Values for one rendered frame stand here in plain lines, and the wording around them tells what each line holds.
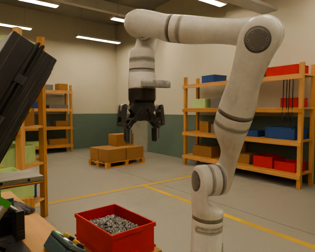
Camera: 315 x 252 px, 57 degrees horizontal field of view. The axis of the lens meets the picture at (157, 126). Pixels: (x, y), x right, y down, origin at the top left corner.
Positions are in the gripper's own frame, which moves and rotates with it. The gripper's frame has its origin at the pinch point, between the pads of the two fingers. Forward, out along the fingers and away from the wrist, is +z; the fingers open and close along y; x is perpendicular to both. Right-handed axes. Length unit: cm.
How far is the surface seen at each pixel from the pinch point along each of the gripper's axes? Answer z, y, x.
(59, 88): -79, -319, -863
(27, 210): 38, 9, -75
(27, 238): 40, 17, -49
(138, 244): 45, -19, -27
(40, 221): 40, 8, -63
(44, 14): -320, -296, -917
